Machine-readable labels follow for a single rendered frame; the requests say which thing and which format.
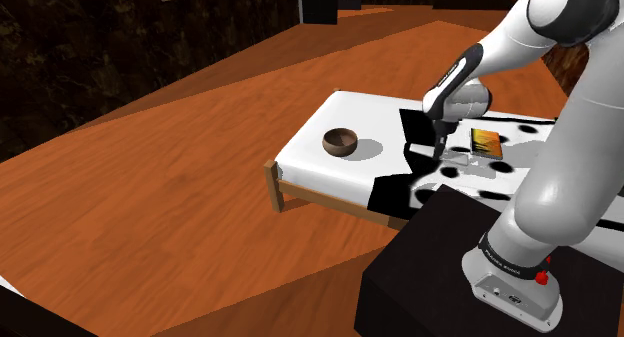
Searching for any black robot stand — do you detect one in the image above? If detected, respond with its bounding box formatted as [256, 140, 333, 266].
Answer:
[354, 183, 624, 337]

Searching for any grey flat phone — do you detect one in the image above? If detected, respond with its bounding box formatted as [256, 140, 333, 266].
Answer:
[440, 149, 470, 166]

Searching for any orange and black tablet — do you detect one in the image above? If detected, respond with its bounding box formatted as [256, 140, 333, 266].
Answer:
[469, 127, 504, 161]

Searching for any dark cabinet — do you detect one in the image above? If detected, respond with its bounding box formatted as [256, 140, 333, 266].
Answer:
[297, 0, 339, 26]

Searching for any white bed with wooden frame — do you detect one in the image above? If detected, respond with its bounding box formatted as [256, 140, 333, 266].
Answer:
[264, 89, 624, 274]

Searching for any brown wooden bowl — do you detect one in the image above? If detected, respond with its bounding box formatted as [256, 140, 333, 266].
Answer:
[322, 127, 359, 158]

